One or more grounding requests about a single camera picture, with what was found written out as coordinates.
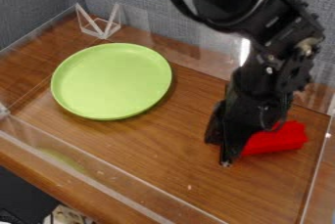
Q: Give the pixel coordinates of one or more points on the white power strip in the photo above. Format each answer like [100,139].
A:
[66,215]

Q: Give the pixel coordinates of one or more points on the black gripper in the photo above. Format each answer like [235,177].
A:
[259,98]

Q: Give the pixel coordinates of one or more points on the green plate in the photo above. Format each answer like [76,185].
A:
[112,81]

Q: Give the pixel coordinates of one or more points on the clear acrylic enclosure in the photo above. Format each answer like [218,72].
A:
[145,170]

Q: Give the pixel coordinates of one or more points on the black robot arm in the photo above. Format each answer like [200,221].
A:
[286,35]

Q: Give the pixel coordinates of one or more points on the red block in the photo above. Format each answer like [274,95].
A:
[289,138]

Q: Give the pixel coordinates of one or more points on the clear acrylic corner bracket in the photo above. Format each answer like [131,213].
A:
[98,27]

